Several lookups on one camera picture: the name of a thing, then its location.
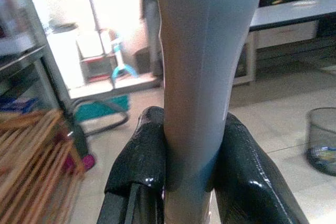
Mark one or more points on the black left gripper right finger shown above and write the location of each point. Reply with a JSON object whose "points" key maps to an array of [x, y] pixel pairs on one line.
{"points": [[252, 182]]}

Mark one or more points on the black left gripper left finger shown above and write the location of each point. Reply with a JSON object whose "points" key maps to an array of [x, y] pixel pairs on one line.
{"points": [[141, 161]]}

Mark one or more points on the white floor appliance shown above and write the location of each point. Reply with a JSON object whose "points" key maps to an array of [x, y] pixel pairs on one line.
{"points": [[65, 56]]}

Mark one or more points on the black tubular chair base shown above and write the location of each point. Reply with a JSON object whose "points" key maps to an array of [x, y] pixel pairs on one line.
{"points": [[113, 123]]}

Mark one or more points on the teal box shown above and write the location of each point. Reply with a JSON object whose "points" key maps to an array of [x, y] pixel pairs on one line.
{"points": [[99, 108]]}

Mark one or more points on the teal child scooter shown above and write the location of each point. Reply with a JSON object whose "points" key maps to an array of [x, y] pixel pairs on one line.
{"points": [[122, 64]]}

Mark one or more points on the white low cabinet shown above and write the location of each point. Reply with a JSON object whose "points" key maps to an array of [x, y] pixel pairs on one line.
{"points": [[286, 22]]}

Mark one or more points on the grey metal shelf frame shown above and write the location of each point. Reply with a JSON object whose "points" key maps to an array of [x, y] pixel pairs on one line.
{"points": [[44, 69]]}

